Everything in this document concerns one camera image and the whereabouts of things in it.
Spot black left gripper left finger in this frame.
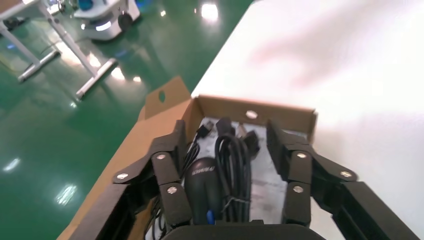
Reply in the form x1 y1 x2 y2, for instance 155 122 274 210
67 119 193 240

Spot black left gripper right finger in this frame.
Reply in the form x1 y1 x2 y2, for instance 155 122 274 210
265 119 412 240

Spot black wired computer mouse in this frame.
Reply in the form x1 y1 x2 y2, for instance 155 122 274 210
144 120 223 240

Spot black power cord with plug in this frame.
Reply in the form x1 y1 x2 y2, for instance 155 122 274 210
214 117 261 223

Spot open brown cardboard box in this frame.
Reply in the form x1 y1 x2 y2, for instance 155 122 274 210
56 75 318 240

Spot white wheeled mobile robot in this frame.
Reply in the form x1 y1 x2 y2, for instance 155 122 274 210
73 0 141 41

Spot white table leg frame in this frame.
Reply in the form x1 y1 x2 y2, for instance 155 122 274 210
0 0 117 100

